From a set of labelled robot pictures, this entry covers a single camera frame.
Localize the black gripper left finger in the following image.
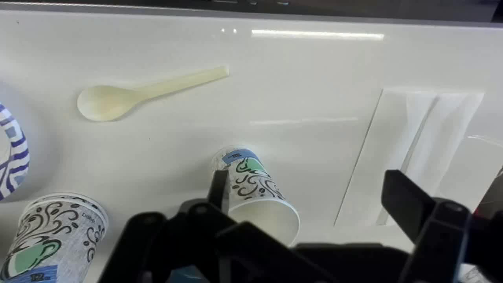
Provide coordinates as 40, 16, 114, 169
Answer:
98, 169, 336, 283

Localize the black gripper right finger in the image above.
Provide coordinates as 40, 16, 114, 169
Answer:
380, 169, 503, 283

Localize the patterned paper cup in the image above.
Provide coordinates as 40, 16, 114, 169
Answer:
213, 148, 301, 249
0, 194, 109, 283

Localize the cream plastic spoon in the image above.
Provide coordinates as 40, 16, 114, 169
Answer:
75, 63, 230, 123

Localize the blue patterned paper plate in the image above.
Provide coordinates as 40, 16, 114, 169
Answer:
0, 101, 31, 203

